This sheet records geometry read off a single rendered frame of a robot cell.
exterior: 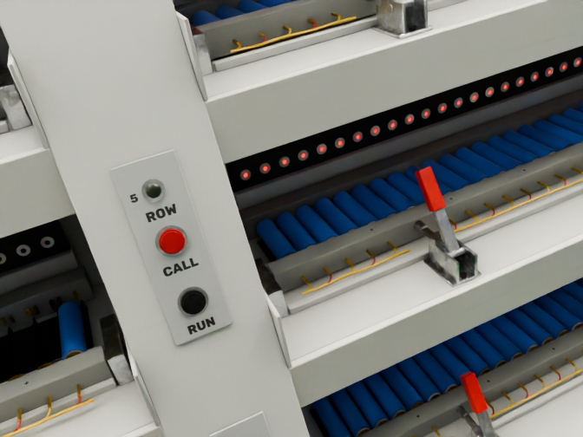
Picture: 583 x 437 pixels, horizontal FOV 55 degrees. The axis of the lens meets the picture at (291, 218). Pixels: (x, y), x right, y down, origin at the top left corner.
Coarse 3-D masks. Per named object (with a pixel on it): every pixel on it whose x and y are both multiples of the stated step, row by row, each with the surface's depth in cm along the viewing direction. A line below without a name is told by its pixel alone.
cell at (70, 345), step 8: (64, 304) 47; (72, 304) 47; (64, 312) 46; (72, 312) 46; (80, 312) 47; (64, 320) 45; (72, 320) 45; (80, 320) 46; (64, 328) 44; (72, 328) 44; (80, 328) 45; (64, 336) 44; (72, 336) 43; (80, 336) 44; (64, 344) 43; (72, 344) 42; (80, 344) 43; (64, 352) 42; (72, 352) 42
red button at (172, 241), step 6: (162, 234) 35; (168, 234) 35; (174, 234) 35; (180, 234) 35; (162, 240) 35; (168, 240) 35; (174, 240) 35; (180, 240) 35; (162, 246) 35; (168, 246) 35; (174, 246) 35; (180, 246) 35; (168, 252) 35; (174, 252) 35
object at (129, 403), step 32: (64, 256) 50; (0, 288) 49; (96, 288) 52; (96, 320) 48; (128, 352) 36; (0, 384) 43; (128, 384) 41; (64, 416) 39; (96, 416) 39; (128, 416) 38
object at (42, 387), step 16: (96, 352) 41; (48, 368) 40; (64, 368) 40; (80, 368) 40; (96, 368) 40; (16, 384) 39; (32, 384) 39; (48, 384) 39; (64, 384) 40; (80, 384) 40; (0, 400) 38; (16, 400) 39; (32, 400) 39; (48, 400) 39; (80, 400) 39; (0, 416) 39; (16, 416) 39; (48, 416) 38; (16, 432) 38
